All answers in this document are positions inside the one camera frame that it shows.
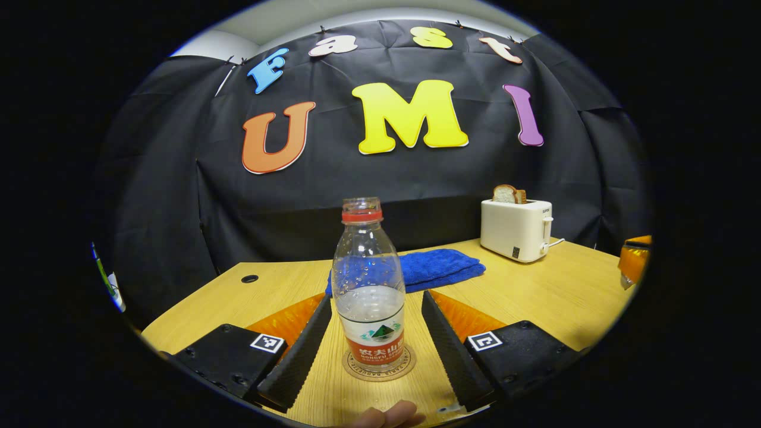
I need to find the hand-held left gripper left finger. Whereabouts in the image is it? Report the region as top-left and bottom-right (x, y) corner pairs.
(161, 292), (334, 414)

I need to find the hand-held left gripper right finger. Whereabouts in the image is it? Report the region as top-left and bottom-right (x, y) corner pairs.
(421, 290), (586, 414)

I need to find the round wooden coaster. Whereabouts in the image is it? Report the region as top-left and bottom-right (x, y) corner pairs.
(342, 343), (417, 382)

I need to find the clear plastic water bottle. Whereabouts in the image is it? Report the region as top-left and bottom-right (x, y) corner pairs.
(331, 197), (407, 373)

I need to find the small green bottle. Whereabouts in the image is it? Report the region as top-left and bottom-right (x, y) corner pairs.
(96, 254), (117, 296)

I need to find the blue folded towel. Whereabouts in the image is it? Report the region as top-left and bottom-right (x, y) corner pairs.
(325, 248), (487, 297)

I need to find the white toaster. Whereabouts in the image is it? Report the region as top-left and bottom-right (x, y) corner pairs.
(480, 199), (554, 264)

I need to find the toasted bread slice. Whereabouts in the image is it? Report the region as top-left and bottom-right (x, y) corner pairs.
(492, 184), (528, 205)

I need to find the white power strip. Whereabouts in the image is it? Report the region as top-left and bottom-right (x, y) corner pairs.
(108, 272), (127, 313)

